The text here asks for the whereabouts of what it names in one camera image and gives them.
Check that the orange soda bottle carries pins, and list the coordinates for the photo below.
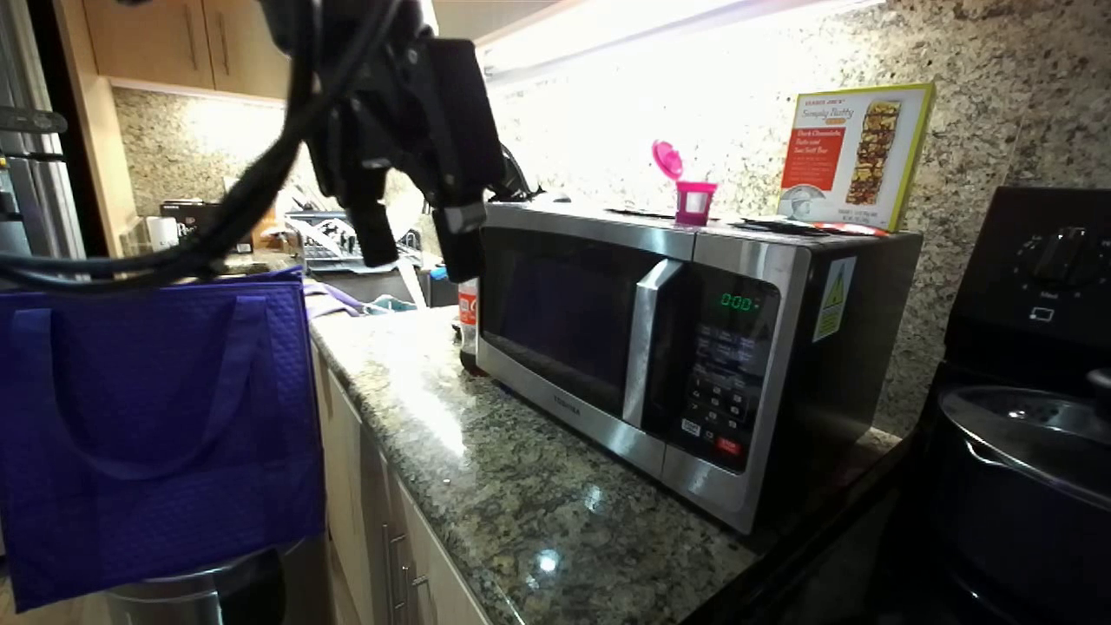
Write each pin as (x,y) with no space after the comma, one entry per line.
(468,318)

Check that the pale green sticky note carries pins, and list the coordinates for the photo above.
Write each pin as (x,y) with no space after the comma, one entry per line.
(831,302)

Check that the pink coffee pod cup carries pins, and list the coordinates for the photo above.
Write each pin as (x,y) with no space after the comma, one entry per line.
(697,202)

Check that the under cabinet light strip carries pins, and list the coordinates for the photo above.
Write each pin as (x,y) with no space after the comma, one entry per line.
(646,38)

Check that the dish rack with dishes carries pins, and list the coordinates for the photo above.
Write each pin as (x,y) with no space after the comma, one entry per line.
(326,237)

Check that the metal trash can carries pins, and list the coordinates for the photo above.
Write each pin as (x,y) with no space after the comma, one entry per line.
(196,594)

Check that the wooden upper cabinets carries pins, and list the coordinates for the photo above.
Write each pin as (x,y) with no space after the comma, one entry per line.
(174,40)

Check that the stainless steel microwave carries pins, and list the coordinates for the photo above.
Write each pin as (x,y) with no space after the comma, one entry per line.
(556,315)

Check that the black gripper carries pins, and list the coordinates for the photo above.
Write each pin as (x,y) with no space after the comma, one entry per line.
(395,91)

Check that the black pot with lid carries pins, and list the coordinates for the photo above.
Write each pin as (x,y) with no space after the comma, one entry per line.
(1018,523)

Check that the white paper roll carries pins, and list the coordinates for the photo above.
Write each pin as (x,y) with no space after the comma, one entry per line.
(161,236)

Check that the stainless steel refrigerator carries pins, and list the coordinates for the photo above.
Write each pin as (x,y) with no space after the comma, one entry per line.
(41,196)

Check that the beige lower cabinets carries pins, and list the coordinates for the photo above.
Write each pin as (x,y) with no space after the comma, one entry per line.
(349,488)

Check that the black stove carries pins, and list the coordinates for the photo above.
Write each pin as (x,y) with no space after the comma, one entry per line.
(1043,290)

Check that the blue tote bag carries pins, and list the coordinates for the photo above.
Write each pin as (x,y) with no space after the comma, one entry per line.
(151,440)

